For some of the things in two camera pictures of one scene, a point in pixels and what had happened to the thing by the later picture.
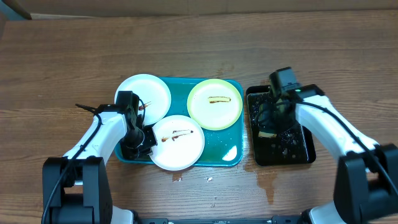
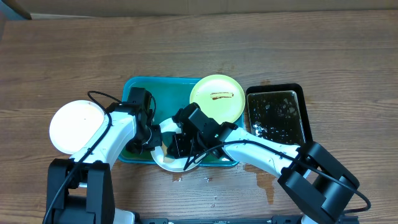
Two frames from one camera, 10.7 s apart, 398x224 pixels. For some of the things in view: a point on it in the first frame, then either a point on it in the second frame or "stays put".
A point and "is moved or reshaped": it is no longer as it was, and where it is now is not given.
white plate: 153,94 → 73,124
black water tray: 272,146 stays put
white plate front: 180,142 stays put
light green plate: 214,104 is moved or reshaped
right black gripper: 285,129 → 182,149
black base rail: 275,219 stays put
